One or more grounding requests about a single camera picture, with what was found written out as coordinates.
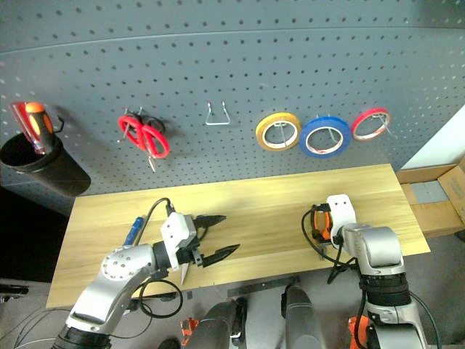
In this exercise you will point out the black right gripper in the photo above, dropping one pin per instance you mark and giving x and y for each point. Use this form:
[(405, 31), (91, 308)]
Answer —
[(320, 208)]

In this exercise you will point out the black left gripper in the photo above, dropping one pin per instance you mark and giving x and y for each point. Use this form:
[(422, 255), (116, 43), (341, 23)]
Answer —
[(189, 256)]

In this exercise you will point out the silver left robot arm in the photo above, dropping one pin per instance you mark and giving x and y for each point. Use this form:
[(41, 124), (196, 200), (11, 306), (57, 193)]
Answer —
[(116, 276)]

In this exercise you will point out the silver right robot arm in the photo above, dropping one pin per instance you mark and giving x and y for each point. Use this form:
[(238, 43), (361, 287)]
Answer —
[(381, 261)]

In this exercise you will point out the blue tape roll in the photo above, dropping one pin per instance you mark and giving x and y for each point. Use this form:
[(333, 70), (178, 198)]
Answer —
[(309, 127)]

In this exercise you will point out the yellow tape roll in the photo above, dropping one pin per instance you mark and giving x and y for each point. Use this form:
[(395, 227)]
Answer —
[(262, 132)]

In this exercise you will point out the red tape roll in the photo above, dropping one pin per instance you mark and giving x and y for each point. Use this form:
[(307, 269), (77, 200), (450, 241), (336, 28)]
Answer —
[(363, 118)]

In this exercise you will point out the grey metal pegboard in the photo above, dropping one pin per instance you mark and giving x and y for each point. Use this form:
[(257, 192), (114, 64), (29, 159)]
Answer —
[(232, 65)]

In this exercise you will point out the small black pegboard hook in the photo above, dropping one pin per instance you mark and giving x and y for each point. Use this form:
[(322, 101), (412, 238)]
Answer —
[(61, 121)]

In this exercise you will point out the white pointed blade tool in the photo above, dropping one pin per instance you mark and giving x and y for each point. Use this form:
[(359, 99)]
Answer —
[(184, 273)]

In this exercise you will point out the dark grey rounded shape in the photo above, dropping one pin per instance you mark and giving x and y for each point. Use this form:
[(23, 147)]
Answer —
[(299, 320), (218, 323)]

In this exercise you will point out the orange black clamp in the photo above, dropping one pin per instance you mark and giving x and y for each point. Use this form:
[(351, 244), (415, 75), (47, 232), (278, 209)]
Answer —
[(359, 331), (189, 329)]

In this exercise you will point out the brown cardboard box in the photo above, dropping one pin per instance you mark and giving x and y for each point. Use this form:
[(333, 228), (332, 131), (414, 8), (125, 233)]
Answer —
[(436, 214)]

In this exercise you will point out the black cup holder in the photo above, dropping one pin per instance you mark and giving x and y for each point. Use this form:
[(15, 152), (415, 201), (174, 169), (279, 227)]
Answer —
[(43, 167)]

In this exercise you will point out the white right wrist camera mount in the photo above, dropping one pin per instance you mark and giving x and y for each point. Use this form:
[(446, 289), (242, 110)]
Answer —
[(341, 212)]

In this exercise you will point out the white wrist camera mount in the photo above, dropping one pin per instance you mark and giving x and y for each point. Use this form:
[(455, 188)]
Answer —
[(178, 230), (341, 212)]

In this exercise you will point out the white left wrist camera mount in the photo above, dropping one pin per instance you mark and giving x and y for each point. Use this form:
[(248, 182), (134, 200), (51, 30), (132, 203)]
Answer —
[(178, 230)]

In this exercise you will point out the black metal table bracket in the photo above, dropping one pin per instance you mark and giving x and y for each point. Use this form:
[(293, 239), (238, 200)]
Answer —
[(263, 286)]

